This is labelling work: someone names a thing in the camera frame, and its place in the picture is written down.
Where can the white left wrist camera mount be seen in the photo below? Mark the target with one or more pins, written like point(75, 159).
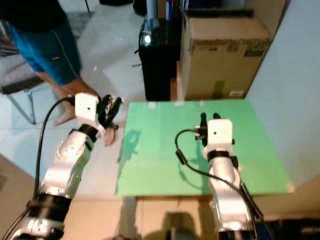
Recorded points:
point(86, 107)

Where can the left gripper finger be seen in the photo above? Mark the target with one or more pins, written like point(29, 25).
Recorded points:
point(115, 106)
point(105, 104)

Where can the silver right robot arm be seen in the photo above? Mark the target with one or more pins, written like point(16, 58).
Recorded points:
point(225, 190)

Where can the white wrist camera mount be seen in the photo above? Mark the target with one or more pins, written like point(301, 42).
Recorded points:
point(86, 107)
point(221, 132)

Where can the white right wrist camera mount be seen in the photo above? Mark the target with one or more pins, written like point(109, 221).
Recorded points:
point(221, 132)

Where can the brown cardboard box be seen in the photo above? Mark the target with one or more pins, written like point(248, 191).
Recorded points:
point(222, 55)

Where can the green table mat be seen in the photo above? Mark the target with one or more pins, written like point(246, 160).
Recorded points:
point(150, 150)

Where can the person in teal shorts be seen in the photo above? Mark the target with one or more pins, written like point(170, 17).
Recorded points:
point(52, 50)

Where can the black appliance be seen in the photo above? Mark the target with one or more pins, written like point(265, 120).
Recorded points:
point(160, 65)

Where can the grey chair with metal legs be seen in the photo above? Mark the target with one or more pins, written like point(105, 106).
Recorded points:
point(17, 80)

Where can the blue stick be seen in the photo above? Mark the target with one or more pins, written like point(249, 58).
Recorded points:
point(170, 9)

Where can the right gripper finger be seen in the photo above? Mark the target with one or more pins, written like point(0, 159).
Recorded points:
point(216, 116)
point(204, 120)

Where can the grey pole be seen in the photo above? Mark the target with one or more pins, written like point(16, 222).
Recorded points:
point(152, 7)

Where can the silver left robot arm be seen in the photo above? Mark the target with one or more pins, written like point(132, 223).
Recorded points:
point(65, 170)

